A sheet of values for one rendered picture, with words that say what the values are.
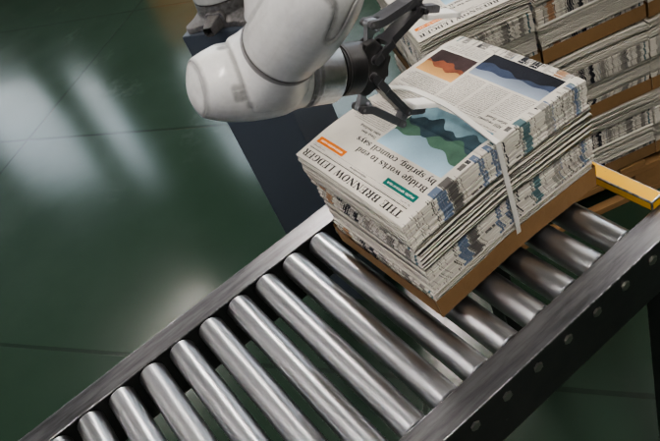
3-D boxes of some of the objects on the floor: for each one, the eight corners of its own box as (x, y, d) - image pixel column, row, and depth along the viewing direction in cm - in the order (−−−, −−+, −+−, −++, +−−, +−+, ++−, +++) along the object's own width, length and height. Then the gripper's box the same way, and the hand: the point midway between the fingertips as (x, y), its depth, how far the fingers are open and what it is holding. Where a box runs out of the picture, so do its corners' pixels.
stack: (437, 195, 260) (366, -19, 207) (745, 54, 260) (753, -195, 208) (484, 269, 230) (416, 40, 177) (834, 109, 230) (869, -166, 178)
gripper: (324, -27, 103) (443, -31, 114) (311, 143, 114) (420, 124, 125) (357, -15, 97) (478, -22, 109) (340, 162, 108) (452, 139, 120)
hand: (441, 57), depth 116 cm, fingers open, 13 cm apart
